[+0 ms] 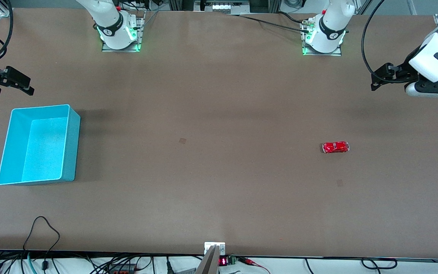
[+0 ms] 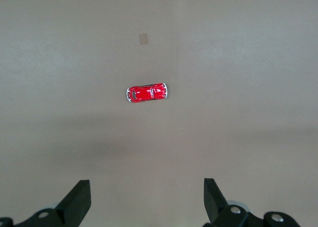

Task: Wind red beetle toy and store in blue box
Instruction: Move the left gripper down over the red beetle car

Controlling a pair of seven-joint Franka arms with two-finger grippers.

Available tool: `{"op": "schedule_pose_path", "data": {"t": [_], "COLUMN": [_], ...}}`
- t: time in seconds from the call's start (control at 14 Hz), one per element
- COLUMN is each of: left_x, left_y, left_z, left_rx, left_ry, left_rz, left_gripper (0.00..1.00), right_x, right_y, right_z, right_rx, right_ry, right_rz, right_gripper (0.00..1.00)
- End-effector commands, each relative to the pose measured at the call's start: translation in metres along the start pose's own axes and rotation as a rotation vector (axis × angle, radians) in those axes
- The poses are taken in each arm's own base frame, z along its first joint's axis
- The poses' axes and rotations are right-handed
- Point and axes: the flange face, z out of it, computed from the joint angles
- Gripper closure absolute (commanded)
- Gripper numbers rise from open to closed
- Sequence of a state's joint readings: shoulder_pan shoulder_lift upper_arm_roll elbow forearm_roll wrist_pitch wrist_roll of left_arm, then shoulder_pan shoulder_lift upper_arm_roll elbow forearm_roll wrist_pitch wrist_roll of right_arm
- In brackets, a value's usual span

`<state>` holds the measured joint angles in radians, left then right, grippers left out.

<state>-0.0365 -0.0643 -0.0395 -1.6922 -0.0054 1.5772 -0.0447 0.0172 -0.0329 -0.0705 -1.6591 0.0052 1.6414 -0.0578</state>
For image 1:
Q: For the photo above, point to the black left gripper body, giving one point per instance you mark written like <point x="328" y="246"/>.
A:
<point x="404" y="73"/>

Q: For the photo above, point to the red beetle toy car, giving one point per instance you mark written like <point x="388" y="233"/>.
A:
<point x="335" y="147"/>

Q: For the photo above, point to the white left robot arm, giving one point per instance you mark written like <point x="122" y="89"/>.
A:
<point x="437" y="49"/>

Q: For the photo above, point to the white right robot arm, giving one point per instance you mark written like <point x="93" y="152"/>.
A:
<point x="112" y="26"/>

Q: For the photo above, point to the blue plastic box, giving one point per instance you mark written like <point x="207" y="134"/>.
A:
<point x="44" y="152"/>

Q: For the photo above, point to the black power strip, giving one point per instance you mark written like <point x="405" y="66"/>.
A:
<point x="122" y="268"/>

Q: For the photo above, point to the red digit display module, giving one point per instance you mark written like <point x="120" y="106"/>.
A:
<point x="224" y="261"/>

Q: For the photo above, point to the aluminium frame with light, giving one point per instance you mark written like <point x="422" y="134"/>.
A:
<point x="224" y="6"/>

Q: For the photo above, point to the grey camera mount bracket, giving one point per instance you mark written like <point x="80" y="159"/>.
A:
<point x="211" y="258"/>

